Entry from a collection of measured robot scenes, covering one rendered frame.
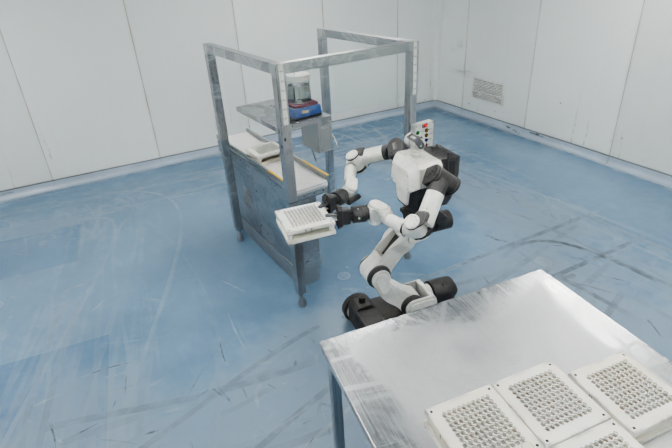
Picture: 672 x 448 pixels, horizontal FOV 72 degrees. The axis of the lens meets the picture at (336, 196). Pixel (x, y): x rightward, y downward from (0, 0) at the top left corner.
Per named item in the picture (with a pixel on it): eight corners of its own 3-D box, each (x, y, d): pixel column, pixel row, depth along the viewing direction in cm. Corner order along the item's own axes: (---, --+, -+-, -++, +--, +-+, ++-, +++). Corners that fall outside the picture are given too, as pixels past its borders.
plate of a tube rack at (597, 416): (611, 421, 139) (612, 416, 138) (545, 452, 132) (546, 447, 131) (549, 364, 160) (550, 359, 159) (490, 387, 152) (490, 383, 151)
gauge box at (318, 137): (333, 149, 299) (331, 119, 290) (319, 153, 294) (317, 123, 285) (315, 140, 316) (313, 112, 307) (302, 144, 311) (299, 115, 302)
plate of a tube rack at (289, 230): (287, 236, 221) (286, 232, 220) (274, 214, 242) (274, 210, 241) (335, 225, 228) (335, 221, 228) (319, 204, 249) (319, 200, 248)
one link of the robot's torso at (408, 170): (430, 189, 278) (432, 132, 262) (464, 214, 249) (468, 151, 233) (385, 199, 269) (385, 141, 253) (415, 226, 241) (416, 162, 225)
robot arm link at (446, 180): (440, 202, 231) (449, 179, 235) (451, 200, 223) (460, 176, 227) (422, 191, 227) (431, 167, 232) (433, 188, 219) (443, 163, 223)
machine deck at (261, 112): (331, 121, 291) (331, 115, 289) (277, 134, 273) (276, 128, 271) (285, 101, 338) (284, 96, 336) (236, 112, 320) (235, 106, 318)
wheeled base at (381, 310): (431, 294, 328) (433, 254, 313) (476, 343, 284) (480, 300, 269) (347, 319, 309) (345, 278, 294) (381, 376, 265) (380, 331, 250)
